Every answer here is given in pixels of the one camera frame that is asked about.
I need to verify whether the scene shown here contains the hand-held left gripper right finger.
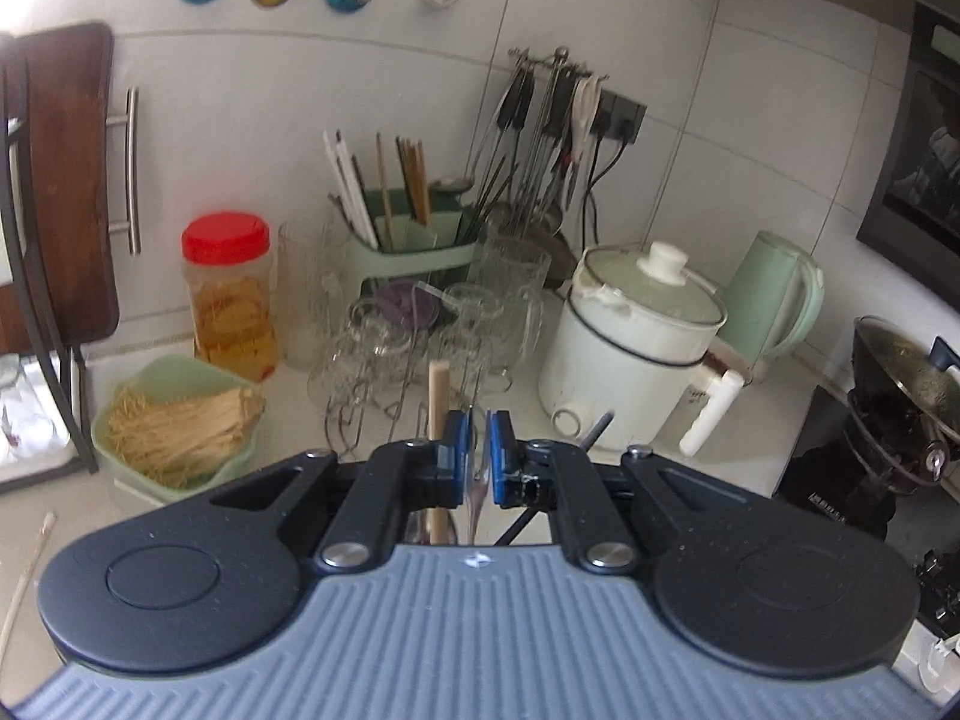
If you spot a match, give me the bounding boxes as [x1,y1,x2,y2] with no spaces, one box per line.
[487,411,758,571]

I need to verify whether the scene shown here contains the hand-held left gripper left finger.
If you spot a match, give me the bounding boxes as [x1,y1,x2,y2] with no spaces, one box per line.
[202,411,473,571]

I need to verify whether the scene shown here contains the wooden chopstick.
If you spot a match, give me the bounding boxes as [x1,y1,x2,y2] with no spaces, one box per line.
[426,361,451,445]

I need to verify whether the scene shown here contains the black chopstick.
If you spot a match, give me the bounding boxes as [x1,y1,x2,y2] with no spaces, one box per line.
[495,411,617,547]

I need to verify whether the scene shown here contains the hanging kitchen utensils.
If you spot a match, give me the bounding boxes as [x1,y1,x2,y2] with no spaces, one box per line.
[465,67,601,241]

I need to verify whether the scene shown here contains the crystal stemmed glass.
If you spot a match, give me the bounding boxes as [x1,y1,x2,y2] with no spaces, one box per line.
[307,300,380,421]
[441,281,500,391]

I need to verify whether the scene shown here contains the white electric cooking pot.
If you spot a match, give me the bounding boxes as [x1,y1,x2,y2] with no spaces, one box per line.
[538,240,751,455]

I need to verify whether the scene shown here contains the purple-lidded glass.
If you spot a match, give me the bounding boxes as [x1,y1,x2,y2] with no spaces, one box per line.
[373,279,440,331]

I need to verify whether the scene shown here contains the textured glass pitcher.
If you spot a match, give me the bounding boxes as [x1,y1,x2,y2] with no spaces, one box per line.
[472,234,552,376]

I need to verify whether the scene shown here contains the green utensil holder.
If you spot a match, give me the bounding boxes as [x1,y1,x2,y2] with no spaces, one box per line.
[341,187,481,297]

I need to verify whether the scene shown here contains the tall clear glass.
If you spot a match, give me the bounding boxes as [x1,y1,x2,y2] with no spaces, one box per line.
[277,220,335,372]

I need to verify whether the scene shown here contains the red-lidded plastic jar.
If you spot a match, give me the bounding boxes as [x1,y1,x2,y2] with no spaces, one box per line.
[181,211,280,383]

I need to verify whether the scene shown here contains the dried noodles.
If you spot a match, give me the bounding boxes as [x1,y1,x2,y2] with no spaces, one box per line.
[107,382,267,488]

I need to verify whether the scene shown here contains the dark bamboo chopstick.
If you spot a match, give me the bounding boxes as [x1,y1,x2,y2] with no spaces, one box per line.
[395,136,434,226]
[375,133,396,250]

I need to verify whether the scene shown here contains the white chopstick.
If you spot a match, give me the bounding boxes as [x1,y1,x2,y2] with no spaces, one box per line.
[0,512,58,661]
[322,130,376,248]
[334,130,382,241]

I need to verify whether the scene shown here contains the pale green electric kettle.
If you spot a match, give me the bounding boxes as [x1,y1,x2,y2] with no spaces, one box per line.
[724,232,826,383]

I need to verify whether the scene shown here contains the green plastic basket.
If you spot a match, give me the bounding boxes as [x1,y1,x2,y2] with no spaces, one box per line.
[91,355,269,505]

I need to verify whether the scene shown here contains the black induction cooktop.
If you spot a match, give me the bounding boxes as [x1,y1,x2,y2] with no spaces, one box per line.
[775,382,960,541]

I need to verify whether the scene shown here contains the black power outlet strip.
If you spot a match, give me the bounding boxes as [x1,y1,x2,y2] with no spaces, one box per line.
[596,90,647,145]

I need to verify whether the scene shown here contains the black dish rack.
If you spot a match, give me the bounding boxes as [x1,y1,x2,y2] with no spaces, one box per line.
[0,34,98,473]

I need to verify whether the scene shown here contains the black wok with glass lid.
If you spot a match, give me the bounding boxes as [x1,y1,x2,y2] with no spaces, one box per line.
[846,315,960,497]

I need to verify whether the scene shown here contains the clear drinking glass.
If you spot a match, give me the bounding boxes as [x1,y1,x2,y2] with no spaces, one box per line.
[0,352,57,458]

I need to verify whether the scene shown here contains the wooden cutting board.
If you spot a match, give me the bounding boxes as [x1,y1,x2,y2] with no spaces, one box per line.
[0,22,143,350]

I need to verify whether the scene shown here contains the black built-in oven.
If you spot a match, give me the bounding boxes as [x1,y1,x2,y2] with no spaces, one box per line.
[855,0,960,293]

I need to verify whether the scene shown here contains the wire glass rack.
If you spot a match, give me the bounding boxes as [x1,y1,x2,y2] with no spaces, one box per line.
[322,345,526,462]

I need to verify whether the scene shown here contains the black power cable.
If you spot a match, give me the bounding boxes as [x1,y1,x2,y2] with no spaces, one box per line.
[581,139,623,248]

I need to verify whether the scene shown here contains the metal wall hook rack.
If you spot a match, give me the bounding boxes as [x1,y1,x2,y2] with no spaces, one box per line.
[508,47,601,83]

